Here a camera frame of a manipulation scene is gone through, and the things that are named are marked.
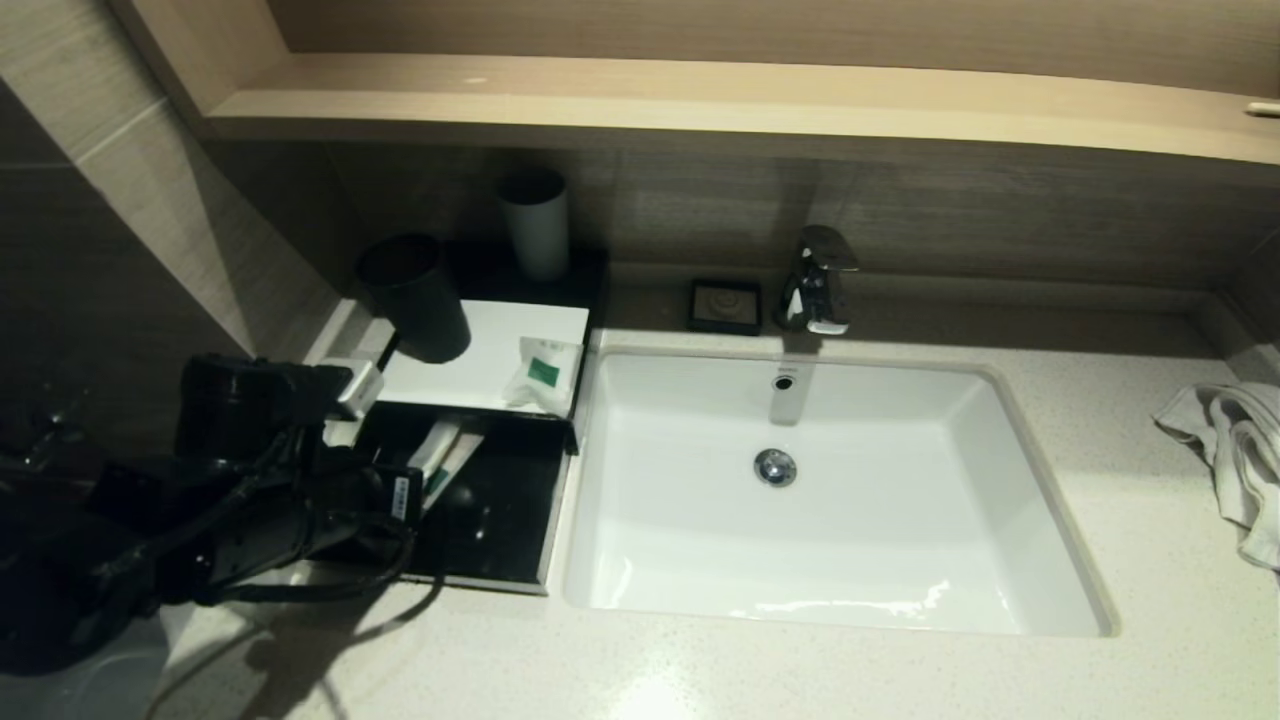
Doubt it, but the long white toothbrush packet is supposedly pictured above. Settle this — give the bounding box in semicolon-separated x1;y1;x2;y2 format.
408;416;463;483

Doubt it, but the black glossy drawer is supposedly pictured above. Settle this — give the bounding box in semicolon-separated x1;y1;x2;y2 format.
330;405;576;597

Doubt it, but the long beige toothbrush packet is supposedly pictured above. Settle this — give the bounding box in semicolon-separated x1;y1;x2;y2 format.
425;432;488;513

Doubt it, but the black cup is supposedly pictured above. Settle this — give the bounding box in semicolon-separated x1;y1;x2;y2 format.
358;233;474;363

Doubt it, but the small white green-label sachet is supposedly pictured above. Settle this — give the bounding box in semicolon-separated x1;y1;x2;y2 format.
503;336;588;418

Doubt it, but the grey cup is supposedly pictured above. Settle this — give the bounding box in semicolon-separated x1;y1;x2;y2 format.
498;170;571;283

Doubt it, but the black glossy tray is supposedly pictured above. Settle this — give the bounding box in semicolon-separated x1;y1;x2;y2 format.
440;240;613;351

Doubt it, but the dark metal valve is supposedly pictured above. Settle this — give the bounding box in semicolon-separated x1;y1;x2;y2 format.
0;400;86;461

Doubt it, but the black square soap dish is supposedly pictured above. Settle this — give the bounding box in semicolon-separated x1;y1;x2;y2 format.
687;279;764;337

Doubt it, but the white ceramic sink basin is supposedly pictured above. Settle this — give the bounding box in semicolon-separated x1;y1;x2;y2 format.
562;345;1119;639

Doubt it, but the chrome faucet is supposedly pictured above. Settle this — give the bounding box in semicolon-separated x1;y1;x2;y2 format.
775;226;861;337

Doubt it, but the light wooden shelf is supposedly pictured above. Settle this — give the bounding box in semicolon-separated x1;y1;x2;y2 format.
110;0;1280;166

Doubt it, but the white towel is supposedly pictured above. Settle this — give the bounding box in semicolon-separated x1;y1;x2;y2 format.
1150;382;1280;573

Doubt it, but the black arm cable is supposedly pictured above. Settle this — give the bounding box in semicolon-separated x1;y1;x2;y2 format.
195;515;421;606

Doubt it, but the small white rectangular block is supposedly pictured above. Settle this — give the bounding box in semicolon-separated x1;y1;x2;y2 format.
318;357;386;421

